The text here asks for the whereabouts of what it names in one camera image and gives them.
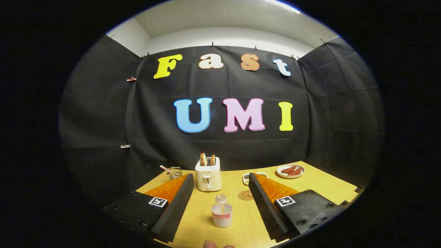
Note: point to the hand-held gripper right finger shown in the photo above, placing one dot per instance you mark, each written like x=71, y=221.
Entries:
x=265, y=210

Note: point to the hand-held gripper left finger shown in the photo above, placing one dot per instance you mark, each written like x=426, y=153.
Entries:
x=175, y=210

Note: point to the round wooden coaster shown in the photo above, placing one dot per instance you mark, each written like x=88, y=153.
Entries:
x=244, y=195

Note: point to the clear juice bottle red label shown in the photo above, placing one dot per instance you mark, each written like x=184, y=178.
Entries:
x=222, y=217

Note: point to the small clear glass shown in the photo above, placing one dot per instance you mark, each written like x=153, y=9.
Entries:
x=175, y=173

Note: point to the white divided condiment dish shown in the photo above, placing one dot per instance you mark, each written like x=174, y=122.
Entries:
x=246, y=178

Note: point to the white round plate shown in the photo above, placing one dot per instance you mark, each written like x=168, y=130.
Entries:
x=291, y=176

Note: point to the pink straw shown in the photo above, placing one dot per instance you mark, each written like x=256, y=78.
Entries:
x=165, y=168

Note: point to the cream toaster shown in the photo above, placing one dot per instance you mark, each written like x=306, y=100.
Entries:
x=208, y=177

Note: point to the brown sausage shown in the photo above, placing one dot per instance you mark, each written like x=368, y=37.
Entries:
x=288, y=169
x=295, y=172

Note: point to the toast slice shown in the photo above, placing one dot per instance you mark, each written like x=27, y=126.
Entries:
x=203, y=159
x=212, y=160

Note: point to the wooden table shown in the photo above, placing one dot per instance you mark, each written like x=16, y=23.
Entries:
x=320, y=187

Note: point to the black backdrop cloth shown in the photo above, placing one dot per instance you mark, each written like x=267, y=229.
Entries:
x=155, y=137

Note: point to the black table clamp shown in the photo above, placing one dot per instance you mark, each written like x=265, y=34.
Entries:
x=360, y=189

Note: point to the pink cloth clip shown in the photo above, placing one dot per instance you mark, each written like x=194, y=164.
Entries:
x=131, y=79

